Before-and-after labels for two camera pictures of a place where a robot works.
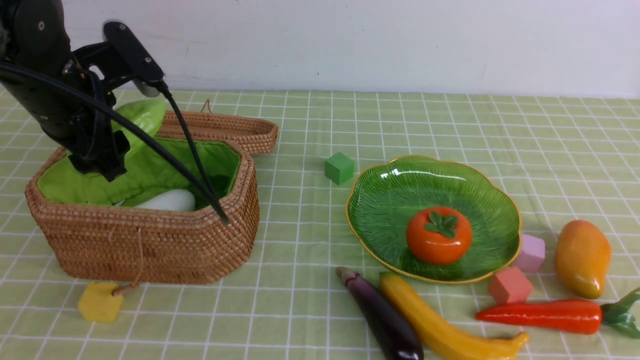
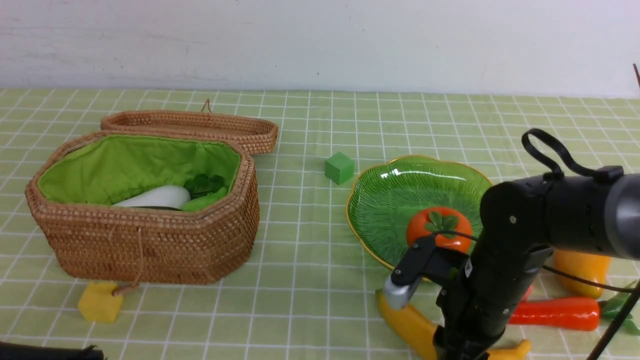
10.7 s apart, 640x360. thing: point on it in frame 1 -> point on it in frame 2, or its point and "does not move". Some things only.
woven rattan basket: [150, 245] does not move
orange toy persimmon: [439, 236] does not move
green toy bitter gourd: [149, 114] -> [195, 203]
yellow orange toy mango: [582, 254] does not move
